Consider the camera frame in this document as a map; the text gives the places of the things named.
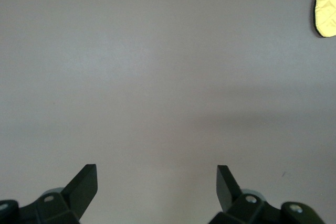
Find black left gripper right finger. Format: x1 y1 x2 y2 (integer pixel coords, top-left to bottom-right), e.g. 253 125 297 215
209 165 283 224

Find yellow quilted oven mitt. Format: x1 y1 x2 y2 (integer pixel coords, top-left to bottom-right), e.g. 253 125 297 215
312 0 336 38

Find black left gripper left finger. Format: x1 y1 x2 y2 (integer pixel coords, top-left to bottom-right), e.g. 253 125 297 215
18 164 99 224

